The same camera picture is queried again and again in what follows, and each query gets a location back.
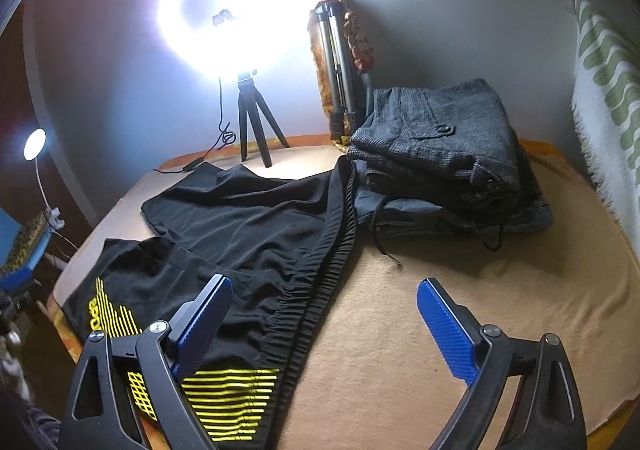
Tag small black tripod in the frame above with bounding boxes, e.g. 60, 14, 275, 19
238, 71, 290, 168

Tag black ring light cable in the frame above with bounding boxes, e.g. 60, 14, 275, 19
153, 76, 239, 176

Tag webcam on ring light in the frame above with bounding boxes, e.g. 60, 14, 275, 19
213, 9, 232, 26

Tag folded blue-grey pants with drawstring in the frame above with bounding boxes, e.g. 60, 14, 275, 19
355, 187, 553, 266

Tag folded silver tripod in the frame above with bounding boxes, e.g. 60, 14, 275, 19
314, 0, 364, 142

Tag white clip desk lamp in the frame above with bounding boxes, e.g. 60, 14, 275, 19
23, 127, 65, 231

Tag blue plastic chair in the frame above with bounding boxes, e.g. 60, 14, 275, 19
0, 206, 54, 293

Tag folded dark grey pants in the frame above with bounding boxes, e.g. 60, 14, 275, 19
347, 78, 540, 220

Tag bright ring light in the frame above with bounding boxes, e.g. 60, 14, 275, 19
155, 0, 315, 84

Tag green white patterned towel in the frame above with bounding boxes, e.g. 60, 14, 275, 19
572, 0, 639, 250

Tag black shorts with yellow stripes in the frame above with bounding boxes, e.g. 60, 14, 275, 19
62, 158, 357, 449

